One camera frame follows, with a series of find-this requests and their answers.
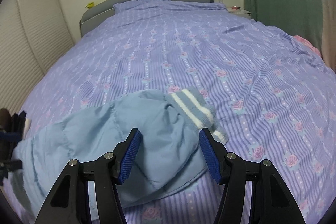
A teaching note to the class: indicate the beige curtain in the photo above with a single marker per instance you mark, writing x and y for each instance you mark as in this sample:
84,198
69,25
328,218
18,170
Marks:
328,32

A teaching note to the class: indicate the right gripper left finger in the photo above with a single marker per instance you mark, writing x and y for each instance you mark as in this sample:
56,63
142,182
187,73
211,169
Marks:
68,199

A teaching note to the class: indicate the purple floral striped duvet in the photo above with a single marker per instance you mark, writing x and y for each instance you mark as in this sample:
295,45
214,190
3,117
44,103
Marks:
274,97

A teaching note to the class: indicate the pink blanket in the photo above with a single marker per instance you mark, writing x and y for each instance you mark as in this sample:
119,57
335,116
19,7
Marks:
308,44

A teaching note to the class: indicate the white bedside table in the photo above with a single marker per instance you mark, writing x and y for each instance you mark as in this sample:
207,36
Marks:
240,12

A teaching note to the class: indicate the brown folded garment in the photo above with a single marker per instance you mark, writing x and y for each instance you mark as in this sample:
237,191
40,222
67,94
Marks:
5,119

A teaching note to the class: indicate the white louvered wardrobe doors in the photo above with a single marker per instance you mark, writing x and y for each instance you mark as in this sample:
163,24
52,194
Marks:
34,35

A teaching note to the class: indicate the black folded garment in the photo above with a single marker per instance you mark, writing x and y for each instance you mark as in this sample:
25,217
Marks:
18,122

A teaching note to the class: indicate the purple striped pillow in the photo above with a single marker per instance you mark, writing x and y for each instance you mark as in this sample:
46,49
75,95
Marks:
120,7

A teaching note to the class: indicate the light blue padded pants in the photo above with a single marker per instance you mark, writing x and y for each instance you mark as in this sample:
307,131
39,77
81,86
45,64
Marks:
153,136

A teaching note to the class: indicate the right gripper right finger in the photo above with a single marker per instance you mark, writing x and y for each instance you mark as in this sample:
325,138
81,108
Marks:
271,200

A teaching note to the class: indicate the red item on nightstand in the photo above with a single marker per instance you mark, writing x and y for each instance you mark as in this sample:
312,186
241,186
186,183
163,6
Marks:
235,7

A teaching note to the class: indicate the yellow toy on headboard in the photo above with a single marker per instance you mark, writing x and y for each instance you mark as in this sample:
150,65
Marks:
90,5

